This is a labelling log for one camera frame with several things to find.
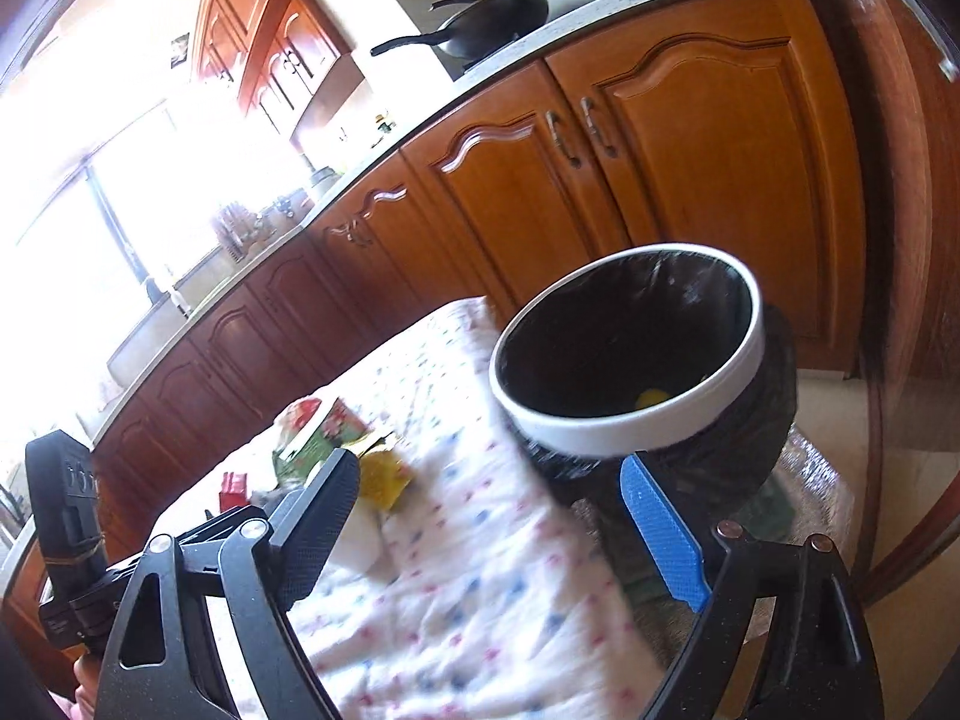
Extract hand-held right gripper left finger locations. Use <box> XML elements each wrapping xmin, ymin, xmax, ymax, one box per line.
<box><xmin>94</xmin><ymin>448</ymin><xmax>361</xmax><ymax>720</ymax></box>

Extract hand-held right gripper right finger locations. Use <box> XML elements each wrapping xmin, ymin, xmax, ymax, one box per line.
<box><xmin>621</xmin><ymin>456</ymin><xmax>886</xmax><ymax>720</ymax></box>

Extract yellow wrapper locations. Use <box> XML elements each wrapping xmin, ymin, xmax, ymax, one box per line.
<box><xmin>358</xmin><ymin>442</ymin><xmax>413</xmax><ymax>515</ymax></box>

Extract green and red snack packet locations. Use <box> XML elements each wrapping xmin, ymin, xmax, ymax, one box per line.
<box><xmin>271</xmin><ymin>397</ymin><xmax>376</xmax><ymax>481</ymax></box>

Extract white bin with black bag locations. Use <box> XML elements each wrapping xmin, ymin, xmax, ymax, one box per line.
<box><xmin>489</xmin><ymin>244</ymin><xmax>800</xmax><ymax>518</ymax></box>

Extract person's left hand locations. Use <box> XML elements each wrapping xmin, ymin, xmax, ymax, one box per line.
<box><xmin>71</xmin><ymin>656</ymin><xmax>100</xmax><ymax>720</ymax></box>

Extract white floral printed blanket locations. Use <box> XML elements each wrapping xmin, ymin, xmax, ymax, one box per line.
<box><xmin>150</xmin><ymin>296</ymin><xmax>676</xmax><ymax>720</ymax></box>

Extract kitchen faucet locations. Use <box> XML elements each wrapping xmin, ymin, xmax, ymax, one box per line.
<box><xmin>141</xmin><ymin>266</ymin><xmax>188</xmax><ymax>316</ymax></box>

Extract kitchen window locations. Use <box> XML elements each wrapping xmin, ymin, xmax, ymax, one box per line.
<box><xmin>0</xmin><ymin>90</ymin><xmax>301</xmax><ymax>421</ymax></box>

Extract wooden lower kitchen cabinets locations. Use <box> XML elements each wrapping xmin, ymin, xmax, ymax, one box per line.
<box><xmin>82</xmin><ymin>0</ymin><xmax>871</xmax><ymax>533</ymax></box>

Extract wooden framed glass door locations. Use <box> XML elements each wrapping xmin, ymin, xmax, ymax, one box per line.
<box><xmin>787</xmin><ymin>0</ymin><xmax>960</xmax><ymax>616</ymax></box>

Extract black wok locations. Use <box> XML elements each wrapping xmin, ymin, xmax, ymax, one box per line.
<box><xmin>370</xmin><ymin>0</ymin><xmax>550</xmax><ymax>61</ymax></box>

